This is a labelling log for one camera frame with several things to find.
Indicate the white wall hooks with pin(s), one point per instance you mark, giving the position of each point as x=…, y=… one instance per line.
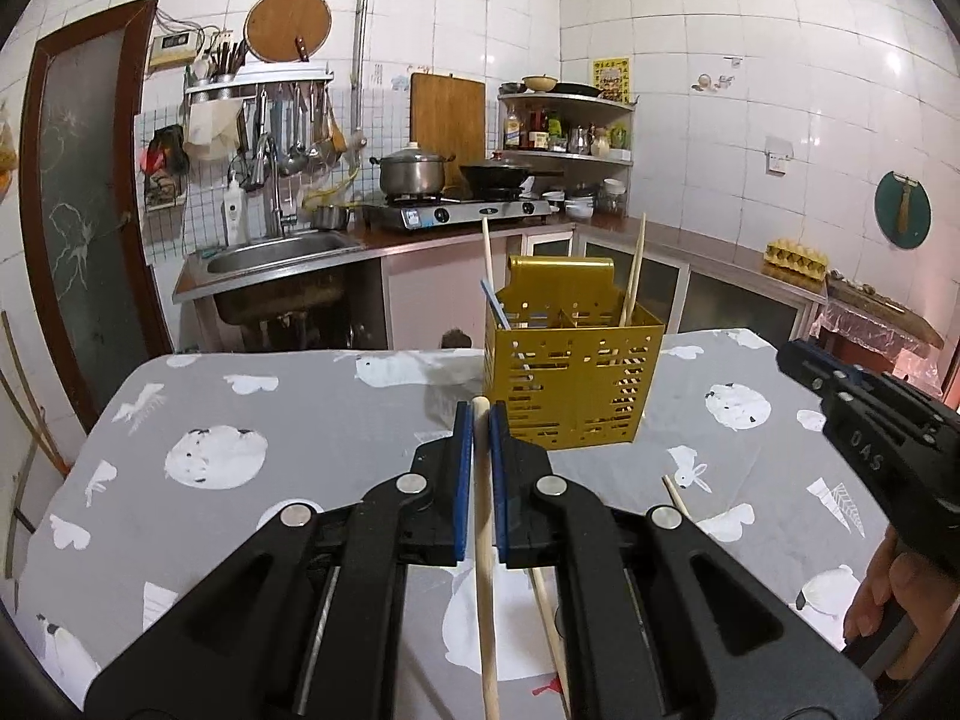
x=705, y=81

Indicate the steel sink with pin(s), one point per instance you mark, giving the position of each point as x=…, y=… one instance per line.
x=270, y=255

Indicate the row of hanging kitchen utensils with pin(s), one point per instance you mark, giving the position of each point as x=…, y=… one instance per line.
x=296, y=135

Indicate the grey animal print tablecloth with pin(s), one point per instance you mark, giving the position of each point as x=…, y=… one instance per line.
x=300, y=427

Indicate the yellow perforated utensil holder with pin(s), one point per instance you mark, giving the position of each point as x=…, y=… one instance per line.
x=570, y=390

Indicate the kitchen counter with cabinets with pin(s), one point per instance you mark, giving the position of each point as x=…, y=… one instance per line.
x=712, y=292

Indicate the brown ceramic bowl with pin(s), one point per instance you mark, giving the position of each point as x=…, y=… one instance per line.
x=540, y=82

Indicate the flat black pan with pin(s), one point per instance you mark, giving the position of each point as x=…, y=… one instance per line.
x=579, y=89

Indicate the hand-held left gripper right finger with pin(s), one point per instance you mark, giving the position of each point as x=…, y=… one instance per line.
x=499, y=495

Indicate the black wok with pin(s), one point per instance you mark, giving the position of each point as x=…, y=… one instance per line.
x=495, y=176

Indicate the hanging bag of oranges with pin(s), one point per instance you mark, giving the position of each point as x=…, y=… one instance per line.
x=6, y=157

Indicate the light blue stick utensil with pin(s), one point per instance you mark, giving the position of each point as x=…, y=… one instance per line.
x=495, y=304

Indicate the plastic covered red cabinet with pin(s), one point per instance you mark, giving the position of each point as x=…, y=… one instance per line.
x=862, y=337

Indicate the small steel saucepan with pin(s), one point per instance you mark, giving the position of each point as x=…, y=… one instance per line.
x=330, y=217

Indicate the glass jar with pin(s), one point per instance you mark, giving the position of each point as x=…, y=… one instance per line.
x=613, y=199

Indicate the person's right hand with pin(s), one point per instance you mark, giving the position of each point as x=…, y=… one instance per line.
x=885, y=585

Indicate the white soap bottle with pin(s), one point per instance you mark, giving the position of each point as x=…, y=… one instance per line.
x=235, y=217

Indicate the round bamboo board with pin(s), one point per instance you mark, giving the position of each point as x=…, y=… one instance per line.
x=289, y=22

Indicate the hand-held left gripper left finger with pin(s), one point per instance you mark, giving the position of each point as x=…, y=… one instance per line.
x=465, y=495

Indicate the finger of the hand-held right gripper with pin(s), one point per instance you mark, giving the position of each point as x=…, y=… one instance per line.
x=806, y=358

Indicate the beige wall control box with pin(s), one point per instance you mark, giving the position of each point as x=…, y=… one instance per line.
x=171, y=51

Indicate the green round hanging board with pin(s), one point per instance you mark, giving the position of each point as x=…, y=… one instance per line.
x=885, y=217

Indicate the steel wall rack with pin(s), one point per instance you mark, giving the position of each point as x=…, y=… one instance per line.
x=262, y=79

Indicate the brown glass panel door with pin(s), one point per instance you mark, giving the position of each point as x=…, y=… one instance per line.
x=82, y=202

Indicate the steel faucet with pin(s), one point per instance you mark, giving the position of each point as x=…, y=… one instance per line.
x=274, y=202

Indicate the metal wall pipe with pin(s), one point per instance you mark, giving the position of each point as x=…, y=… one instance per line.
x=362, y=15

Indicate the white wall socket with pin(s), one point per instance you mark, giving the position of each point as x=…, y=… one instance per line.
x=778, y=159

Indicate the steel pot with lid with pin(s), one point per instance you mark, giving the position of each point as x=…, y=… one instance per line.
x=409, y=172

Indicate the rectangular wooden cutting board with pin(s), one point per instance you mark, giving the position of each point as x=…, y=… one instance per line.
x=446, y=120

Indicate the yellow egg carton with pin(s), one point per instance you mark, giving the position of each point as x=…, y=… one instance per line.
x=795, y=256

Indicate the wooden chopstick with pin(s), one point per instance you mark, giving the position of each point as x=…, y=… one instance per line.
x=489, y=255
x=634, y=270
x=551, y=645
x=673, y=496
x=486, y=615

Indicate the steel corner shelf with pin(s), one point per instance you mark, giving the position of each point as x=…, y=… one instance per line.
x=570, y=158

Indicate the white hanging cloth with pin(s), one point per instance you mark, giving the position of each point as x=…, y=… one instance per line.
x=214, y=127

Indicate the gas stove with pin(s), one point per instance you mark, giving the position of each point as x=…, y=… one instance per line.
x=450, y=214

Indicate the yellow wall poster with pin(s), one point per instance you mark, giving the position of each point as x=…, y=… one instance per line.
x=611, y=79

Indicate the row of condiment bottles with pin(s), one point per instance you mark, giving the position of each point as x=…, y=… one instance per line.
x=536, y=131

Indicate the thick wooden chopping block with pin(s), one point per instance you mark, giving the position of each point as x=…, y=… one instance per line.
x=885, y=311

